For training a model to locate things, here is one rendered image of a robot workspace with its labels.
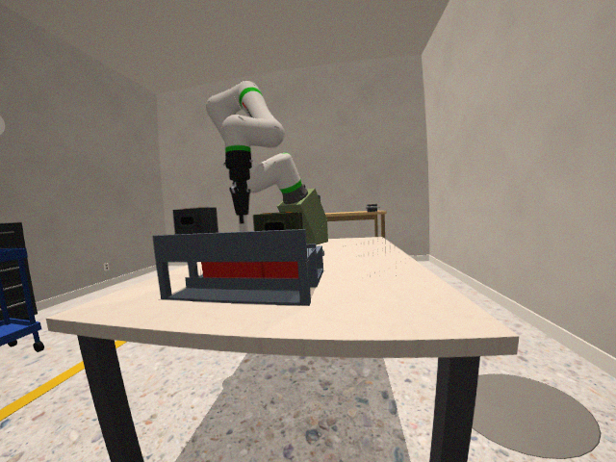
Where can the dark grey metal shelf rack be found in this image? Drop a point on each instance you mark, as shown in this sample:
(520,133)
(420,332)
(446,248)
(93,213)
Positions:
(250,246)

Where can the red bin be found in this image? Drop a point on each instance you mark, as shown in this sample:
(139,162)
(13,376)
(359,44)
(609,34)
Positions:
(214,269)
(245,270)
(281,270)

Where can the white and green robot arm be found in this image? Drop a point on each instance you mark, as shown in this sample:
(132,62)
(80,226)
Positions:
(240,132)

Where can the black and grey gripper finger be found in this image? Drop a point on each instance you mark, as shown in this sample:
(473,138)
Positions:
(237,199)
(246,201)

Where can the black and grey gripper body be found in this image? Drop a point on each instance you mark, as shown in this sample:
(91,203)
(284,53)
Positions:
(237,175)

